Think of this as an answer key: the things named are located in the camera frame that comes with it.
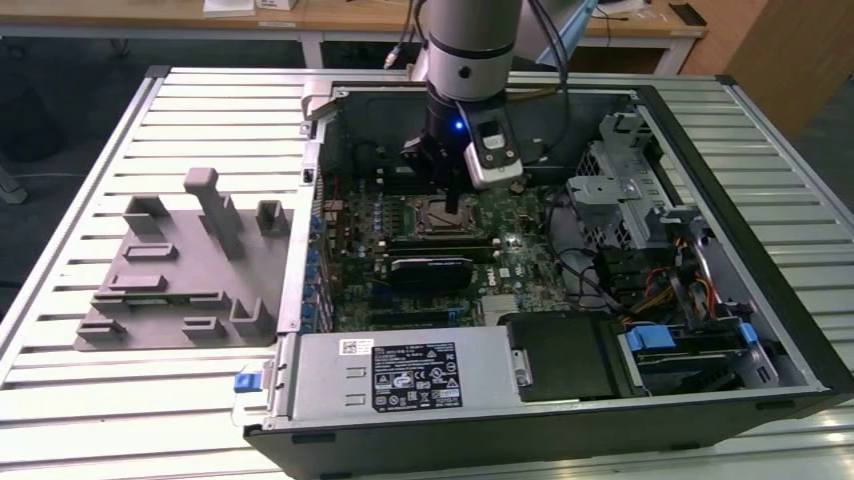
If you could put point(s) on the wooden cabinet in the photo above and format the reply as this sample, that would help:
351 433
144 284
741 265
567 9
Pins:
787 60

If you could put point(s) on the black plastic shroud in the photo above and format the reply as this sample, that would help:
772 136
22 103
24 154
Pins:
567 355

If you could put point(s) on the large white box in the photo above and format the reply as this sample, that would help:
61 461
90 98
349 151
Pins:
226 7

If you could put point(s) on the black RAM stick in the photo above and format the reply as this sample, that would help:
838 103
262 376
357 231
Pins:
440 245
440 255

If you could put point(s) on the hard disk in blue carrier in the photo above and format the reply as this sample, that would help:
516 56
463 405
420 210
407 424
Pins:
649 337

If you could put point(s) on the silver power supply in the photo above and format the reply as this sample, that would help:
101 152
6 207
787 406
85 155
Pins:
320 365

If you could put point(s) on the silver CPU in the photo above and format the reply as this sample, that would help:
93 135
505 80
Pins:
461 224

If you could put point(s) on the green motherboard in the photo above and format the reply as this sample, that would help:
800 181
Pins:
536 250

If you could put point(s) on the silver metal drive cage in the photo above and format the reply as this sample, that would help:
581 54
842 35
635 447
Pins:
627 165

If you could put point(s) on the black graphics card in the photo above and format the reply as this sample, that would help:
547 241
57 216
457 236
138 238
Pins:
429 275

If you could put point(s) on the blue case latch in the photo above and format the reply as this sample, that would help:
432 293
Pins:
246 382

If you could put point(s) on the black PC case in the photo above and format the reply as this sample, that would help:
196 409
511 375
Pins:
533 440

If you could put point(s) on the small white box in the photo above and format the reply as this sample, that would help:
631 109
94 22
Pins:
276 4

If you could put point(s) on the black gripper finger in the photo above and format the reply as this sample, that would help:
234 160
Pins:
456 170
420 150

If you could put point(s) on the white rimmed wrist camera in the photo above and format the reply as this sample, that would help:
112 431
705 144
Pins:
493 160

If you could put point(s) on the silver coin battery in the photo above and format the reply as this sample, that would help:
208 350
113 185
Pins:
519 191

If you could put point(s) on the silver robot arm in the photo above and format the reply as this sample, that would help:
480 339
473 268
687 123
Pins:
467 50

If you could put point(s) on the small black desk object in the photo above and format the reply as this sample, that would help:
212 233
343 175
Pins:
689 15

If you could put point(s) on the grey parts rack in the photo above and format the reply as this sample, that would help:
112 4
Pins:
193 280

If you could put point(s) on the green RAM stick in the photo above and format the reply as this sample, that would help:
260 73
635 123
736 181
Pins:
169 299

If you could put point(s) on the black expansion slot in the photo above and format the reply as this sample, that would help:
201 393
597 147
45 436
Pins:
407 316

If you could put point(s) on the silver chipset heatsink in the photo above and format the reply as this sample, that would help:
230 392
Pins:
500 305

